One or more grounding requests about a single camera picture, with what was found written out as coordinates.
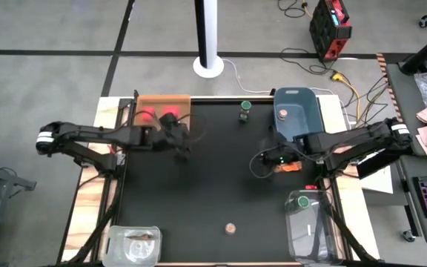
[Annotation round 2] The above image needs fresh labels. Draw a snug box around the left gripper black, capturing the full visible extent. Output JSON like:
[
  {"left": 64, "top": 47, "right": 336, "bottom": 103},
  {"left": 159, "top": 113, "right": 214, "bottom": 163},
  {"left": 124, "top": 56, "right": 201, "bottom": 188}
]
[{"left": 150, "top": 113, "right": 193, "bottom": 162}]

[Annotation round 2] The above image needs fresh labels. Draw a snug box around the orange red spice packet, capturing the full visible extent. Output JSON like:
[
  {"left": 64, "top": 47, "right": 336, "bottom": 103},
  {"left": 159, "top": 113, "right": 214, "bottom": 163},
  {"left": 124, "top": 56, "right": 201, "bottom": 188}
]
[{"left": 274, "top": 162, "right": 303, "bottom": 174}]

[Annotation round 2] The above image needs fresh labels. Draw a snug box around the red cube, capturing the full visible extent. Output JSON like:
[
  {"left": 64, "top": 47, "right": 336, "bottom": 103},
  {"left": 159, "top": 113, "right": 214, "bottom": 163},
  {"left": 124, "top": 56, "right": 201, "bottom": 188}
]
[{"left": 162, "top": 105, "right": 181, "bottom": 119}]

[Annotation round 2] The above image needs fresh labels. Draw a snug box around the green-capped spice jar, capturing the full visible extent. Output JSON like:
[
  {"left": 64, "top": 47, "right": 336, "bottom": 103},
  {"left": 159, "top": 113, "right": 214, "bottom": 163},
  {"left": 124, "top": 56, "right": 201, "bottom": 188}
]
[
  {"left": 286, "top": 194, "right": 311, "bottom": 212},
  {"left": 238, "top": 100, "right": 252, "bottom": 123}
]

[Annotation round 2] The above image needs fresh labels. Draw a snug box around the red-capped spice jar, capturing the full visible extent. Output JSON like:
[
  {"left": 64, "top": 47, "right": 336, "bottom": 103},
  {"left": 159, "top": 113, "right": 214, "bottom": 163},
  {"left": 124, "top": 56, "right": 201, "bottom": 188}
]
[{"left": 141, "top": 106, "right": 156, "bottom": 123}]

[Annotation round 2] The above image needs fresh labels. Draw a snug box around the brown silver spice packet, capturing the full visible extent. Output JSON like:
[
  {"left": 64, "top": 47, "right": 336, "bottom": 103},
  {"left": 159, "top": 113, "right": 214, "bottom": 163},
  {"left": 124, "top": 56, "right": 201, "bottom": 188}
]
[{"left": 122, "top": 230, "right": 155, "bottom": 242}]

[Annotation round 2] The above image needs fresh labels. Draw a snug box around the blue plastic bin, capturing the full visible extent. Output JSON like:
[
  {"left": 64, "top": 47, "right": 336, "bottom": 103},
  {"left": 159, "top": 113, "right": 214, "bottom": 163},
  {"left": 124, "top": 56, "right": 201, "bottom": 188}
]
[{"left": 274, "top": 87, "right": 325, "bottom": 144}]

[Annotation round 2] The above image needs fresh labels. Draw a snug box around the orange plastic bin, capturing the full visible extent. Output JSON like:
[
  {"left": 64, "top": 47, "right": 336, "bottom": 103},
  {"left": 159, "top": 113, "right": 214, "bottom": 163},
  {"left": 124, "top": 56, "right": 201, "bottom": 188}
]
[{"left": 133, "top": 94, "right": 192, "bottom": 131}]

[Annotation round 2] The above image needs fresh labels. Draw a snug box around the clear oblong plastic bin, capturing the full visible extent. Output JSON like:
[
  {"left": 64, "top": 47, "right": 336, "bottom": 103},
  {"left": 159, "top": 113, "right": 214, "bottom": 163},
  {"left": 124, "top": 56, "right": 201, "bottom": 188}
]
[{"left": 285, "top": 188, "right": 339, "bottom": 263}]

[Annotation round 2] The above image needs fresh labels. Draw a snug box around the white paper sheet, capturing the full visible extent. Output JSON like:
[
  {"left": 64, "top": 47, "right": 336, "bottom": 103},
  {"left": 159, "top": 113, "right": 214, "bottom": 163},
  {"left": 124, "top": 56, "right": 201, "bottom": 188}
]
[{"left": 360, "top": 166, "right": 394, "bottom": 194}]

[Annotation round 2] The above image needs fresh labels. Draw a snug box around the clear square plastic bin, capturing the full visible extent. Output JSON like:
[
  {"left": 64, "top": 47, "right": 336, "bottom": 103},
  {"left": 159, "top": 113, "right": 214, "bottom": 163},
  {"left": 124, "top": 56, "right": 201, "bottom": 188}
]
[{"left": 102, "top": 225, "right": 162, "bottom": 267}]

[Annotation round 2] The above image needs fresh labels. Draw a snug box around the white black pole with base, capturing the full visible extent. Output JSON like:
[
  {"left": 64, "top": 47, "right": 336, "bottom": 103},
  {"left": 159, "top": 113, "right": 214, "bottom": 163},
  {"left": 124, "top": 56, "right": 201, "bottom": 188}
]
[{"left": 193, "top": 0, "right": 225, "bottom": 79}]

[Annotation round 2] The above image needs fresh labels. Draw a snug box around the red black crate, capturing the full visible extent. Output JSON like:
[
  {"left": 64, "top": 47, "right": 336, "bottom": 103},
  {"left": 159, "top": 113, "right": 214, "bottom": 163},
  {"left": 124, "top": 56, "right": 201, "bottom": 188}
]
[{"left": 308, "top": 0, "right": 353, "bottom": 62}]

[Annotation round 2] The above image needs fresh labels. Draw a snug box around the black desk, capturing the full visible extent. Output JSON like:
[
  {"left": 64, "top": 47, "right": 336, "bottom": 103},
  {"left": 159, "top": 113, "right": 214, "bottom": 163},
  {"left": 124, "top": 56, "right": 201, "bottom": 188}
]
[{"left": 376, "top": 53, "right": 427, "bottom": 248}]

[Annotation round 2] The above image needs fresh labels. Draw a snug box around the white floor cable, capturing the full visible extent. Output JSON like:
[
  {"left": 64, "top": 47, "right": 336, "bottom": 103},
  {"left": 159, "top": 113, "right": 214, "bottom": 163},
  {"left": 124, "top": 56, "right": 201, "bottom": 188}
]
[{"left": 222, "top": 58, "right": 274, "bottom": 94}]

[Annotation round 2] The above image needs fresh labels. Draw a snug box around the black tangled floor cable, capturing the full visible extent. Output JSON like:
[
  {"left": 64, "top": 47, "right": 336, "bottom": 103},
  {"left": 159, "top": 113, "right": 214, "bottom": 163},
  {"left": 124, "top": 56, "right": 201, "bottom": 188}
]
[{"left": 279, "top": 47, "right": 335, "bottom": 75}]

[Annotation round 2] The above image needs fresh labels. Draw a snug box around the yellow cable with plug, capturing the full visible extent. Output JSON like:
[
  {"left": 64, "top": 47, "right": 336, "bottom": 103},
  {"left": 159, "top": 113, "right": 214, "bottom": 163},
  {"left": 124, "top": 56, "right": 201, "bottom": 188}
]
[{"left": 331, "top": 72, "right": 361, "bottom": 123}]

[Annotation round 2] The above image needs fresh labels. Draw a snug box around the black cable bundle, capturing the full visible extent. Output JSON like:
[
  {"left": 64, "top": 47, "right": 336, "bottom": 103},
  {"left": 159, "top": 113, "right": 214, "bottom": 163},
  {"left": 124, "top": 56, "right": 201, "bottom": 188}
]
[{"left": 348, "top": 73, "right": 389, "bottom": 129}]

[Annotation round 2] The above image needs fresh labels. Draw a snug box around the black looped floor cable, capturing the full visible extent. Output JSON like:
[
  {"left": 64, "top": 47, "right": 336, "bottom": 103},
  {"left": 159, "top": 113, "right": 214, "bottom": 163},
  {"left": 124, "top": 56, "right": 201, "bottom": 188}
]
[{"left": 277, "top": 0, "right": 308, "bottom": 19}]

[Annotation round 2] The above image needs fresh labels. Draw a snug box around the black slanted post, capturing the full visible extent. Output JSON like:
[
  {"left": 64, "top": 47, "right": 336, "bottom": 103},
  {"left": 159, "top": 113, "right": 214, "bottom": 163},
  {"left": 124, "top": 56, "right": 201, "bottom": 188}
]
[{"left": 400, "top": 24, "right": 427, "bottom": 75}]

